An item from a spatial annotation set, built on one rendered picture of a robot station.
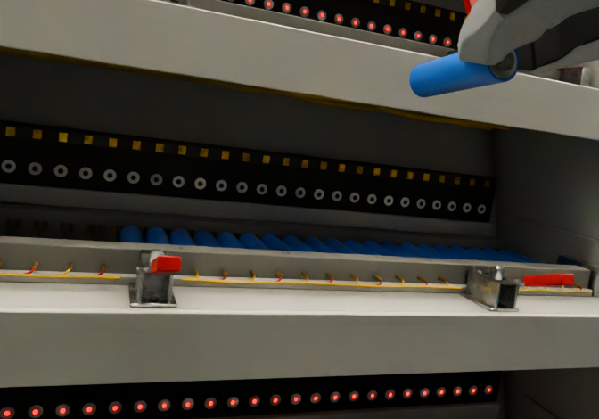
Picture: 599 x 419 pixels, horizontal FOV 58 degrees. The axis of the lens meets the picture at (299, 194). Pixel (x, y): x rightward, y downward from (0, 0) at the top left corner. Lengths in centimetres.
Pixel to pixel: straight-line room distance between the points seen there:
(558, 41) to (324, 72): 20
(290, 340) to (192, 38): 21
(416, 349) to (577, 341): 15
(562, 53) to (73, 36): 28
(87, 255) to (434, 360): 26
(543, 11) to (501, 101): 28
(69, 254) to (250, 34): 19
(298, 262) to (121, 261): 13
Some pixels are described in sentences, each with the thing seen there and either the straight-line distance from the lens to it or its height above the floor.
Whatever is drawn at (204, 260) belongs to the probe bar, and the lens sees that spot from 39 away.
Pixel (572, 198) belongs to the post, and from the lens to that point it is 63.
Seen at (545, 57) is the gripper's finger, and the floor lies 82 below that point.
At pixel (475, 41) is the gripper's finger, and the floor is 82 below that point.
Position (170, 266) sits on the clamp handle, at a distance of 29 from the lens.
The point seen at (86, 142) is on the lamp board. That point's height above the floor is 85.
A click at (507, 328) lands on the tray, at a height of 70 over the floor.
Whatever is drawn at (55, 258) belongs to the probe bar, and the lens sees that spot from 39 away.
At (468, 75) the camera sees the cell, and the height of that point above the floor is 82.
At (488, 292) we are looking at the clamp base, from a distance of 46.
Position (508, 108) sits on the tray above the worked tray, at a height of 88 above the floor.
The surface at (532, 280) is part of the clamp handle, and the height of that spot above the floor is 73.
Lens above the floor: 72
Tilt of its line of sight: 10 degrees up
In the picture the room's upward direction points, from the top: 1 degrees clockwise
